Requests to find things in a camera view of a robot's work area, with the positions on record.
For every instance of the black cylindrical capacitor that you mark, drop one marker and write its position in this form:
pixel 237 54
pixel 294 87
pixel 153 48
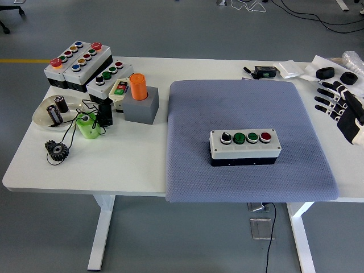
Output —
pixel 54 114
pixel 62 105

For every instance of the grey block with hole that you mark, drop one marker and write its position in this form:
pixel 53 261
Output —
pixel 139 112

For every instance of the small black device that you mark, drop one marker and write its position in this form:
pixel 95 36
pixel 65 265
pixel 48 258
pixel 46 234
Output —
pixel 105 116

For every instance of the white furniture leg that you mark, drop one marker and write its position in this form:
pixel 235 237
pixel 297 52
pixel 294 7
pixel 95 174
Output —
pixel 342 5

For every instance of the clear bubble wrap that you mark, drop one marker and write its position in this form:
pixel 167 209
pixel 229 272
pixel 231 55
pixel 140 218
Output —
pixel 352 58

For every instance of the grey-blue textured mat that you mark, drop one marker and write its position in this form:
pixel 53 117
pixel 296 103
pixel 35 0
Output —
pixel 199 113

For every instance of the silver metal dish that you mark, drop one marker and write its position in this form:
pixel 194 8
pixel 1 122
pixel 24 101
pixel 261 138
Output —
pixel 42 116

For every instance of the black plug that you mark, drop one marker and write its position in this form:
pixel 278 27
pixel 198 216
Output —
pixel 247 69

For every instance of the black metal gear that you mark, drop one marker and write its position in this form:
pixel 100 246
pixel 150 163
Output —
pixel 61 153

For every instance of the white four-control button box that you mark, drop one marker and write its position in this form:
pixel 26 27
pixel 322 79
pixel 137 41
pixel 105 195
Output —
pixel 96 90
pixel 241 149

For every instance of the black office chair base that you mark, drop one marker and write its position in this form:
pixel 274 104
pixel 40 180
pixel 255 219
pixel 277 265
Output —
pixel 5 29

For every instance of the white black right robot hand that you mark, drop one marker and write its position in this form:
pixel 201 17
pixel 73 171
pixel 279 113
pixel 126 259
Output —
pixel 351 113

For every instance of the large metal floor socket plate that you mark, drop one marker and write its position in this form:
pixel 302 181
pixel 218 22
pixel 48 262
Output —
pixel 261 229

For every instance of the cream pendant switch box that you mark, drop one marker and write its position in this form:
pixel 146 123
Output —
pixel 113 98

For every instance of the white table leg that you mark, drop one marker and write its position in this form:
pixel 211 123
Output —
pixel 301 233
pixel 101 227

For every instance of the orange cylinder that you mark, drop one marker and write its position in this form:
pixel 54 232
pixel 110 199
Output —
pixel 138 88

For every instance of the black module green terminal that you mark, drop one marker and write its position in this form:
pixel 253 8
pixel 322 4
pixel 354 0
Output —
pixel 264 71

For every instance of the small metal floor socket plate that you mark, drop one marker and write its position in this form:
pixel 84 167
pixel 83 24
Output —
pixel 256 207

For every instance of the white five-button control box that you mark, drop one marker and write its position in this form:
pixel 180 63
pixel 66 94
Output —
pixel 52 74
pixel 91 66

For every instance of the green plastic spool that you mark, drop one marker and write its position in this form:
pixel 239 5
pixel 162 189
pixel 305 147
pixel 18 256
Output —
pixel 89 130

